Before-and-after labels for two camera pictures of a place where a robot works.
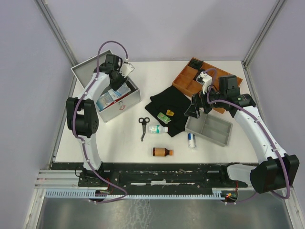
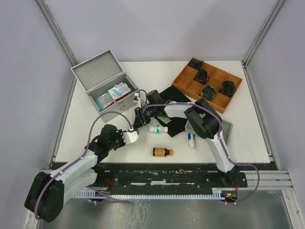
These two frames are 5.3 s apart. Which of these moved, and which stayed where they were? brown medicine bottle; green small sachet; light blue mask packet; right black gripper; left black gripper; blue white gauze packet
Moved: right black gripper; left black gripper
Stayed: light blue mask packet; brown medicine bottle; green small sachet; blue white gauze packet
